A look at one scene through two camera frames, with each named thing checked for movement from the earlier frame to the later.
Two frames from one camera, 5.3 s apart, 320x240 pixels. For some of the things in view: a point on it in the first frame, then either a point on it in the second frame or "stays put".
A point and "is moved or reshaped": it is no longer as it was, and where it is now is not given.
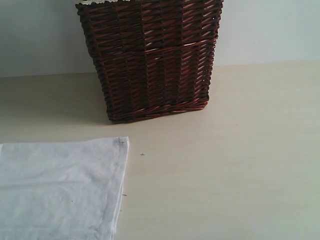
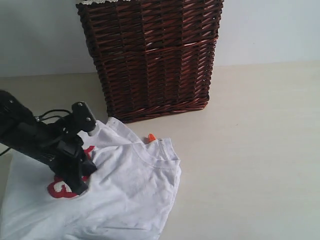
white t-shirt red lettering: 69,189 is moved or reshaped
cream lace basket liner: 88,2 stays put
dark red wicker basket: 152,58 stays put
